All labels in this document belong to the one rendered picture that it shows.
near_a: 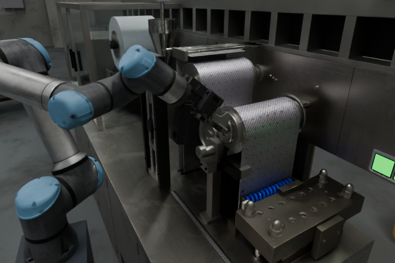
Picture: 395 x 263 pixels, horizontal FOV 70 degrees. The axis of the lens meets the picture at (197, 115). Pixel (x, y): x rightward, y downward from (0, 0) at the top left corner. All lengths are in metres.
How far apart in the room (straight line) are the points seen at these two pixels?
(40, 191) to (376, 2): 1.04
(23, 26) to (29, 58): 11.31
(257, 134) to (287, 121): 0.12
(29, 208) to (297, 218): 0.74
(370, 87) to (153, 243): 0.80
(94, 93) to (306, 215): 0.69
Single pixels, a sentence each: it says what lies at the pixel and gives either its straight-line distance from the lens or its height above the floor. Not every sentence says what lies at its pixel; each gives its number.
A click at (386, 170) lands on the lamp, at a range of 0.96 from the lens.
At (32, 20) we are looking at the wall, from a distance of 12.20.
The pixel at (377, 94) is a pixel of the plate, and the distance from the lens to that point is 0.92.
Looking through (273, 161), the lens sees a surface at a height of 1.13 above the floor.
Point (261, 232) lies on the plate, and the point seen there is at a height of 1.03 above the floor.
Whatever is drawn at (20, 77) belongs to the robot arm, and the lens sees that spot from 0.73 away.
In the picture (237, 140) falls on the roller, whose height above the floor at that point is 1.24.
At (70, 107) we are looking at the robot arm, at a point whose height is 1.43.
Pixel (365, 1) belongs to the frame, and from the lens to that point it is 0.94.
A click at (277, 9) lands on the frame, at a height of 1.59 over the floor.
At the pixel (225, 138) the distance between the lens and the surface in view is 0.86.
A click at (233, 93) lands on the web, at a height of 1.30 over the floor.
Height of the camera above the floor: 1.62
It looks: 22 degrees down
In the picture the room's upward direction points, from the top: straight up
